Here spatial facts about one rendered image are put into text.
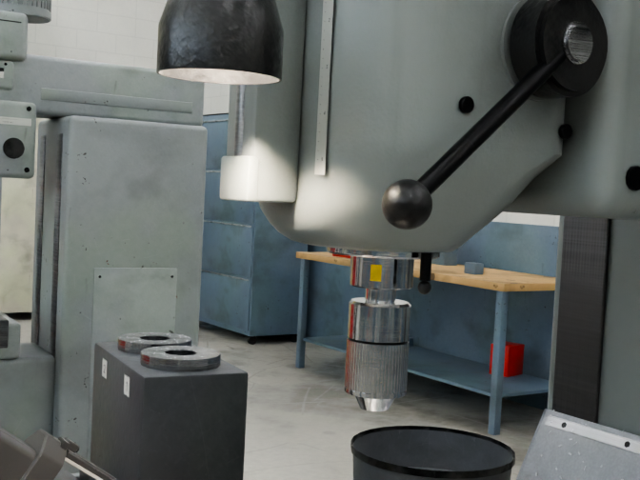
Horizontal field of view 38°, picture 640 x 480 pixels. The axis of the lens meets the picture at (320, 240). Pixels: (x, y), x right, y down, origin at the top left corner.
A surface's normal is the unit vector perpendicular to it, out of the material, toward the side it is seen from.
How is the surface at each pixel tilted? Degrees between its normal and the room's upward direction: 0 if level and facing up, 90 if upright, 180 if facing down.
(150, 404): 90
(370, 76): 90
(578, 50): 90
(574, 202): 117
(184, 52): 90
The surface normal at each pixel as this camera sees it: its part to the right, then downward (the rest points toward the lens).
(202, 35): -0.17, 0.04
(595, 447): -0.72, -0.47
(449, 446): -0.40, -0.04
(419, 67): 0.29, 0.07
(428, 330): -0.83, -0.01
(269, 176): 0.55, 0.07
